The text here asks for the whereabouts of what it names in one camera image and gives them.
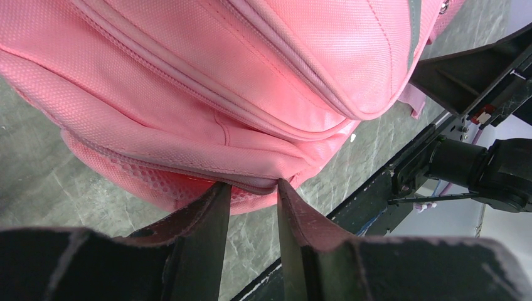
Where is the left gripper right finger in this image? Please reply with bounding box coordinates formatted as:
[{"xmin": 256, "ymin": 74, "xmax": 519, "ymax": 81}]
[{"xmin": 277, "ymin": 179, "xmax": 531, "ymax": 300}]

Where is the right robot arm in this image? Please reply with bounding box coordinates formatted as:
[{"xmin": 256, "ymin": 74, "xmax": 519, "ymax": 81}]
[{"xmin": 388, "ymin": 25, "xmax": 531, "ymax": 213}]

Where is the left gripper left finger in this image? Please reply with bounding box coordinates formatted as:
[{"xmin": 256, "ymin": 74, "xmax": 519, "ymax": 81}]
[{"xmin": 1, "ymin": 182, "xmax": 231, "ymax": 300}]

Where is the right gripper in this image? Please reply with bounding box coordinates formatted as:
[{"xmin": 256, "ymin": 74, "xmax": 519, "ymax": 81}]
[{"xmin": 410, "ymin": 24, "xmax": 531, "ymax": 127}]

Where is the pink backpack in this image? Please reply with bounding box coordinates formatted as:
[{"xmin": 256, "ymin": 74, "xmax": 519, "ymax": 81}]
[{"xmin": 1, "ymin": 1, "xmax": 462, "ymax": 214}]

